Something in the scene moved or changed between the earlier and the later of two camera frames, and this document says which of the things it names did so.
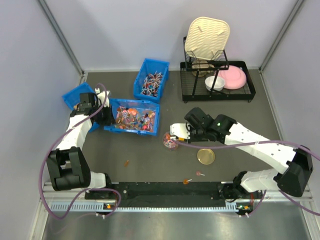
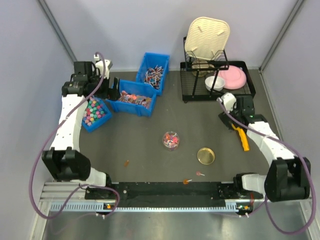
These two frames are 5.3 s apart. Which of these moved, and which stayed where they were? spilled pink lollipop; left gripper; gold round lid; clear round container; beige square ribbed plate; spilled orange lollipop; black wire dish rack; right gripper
Moved: left gripper; right gripper
Stayed: spilled orange lollipop; gold round lid; black wire dish rack; spilled pink lollipop; clear round container; beige square ribbed plate
